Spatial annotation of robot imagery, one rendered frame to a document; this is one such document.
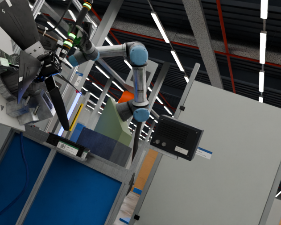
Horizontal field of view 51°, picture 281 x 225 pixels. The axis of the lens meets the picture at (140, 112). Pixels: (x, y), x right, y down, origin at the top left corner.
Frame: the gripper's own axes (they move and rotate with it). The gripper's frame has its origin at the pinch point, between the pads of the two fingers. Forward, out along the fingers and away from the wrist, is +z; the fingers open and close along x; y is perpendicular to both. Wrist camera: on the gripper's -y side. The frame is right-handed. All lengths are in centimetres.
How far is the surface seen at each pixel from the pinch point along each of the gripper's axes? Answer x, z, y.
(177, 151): -75, -36, 39
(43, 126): 70, -126, 59
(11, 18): 9.3, 30.0, 18.8
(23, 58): -13, 36, 35
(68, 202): -25, -40, 93
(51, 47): 6.1, 0.5, 16.8
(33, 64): -10.1, 25.9, 34.3
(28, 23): 6.5, 22.7, 15.7
